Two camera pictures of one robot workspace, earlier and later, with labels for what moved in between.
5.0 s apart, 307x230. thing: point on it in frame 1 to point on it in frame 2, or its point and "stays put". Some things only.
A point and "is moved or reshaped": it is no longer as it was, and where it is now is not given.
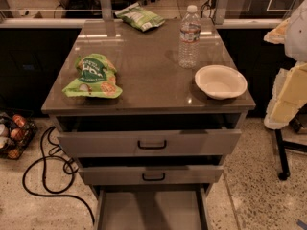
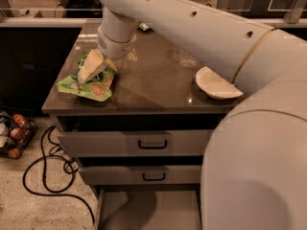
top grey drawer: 188,143 stays put
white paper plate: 221,81 stays put
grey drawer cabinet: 151,152 stays put
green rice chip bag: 95,77 is moved or reshaped
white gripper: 297,35 to 115,48
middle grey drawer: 152,174 stays put
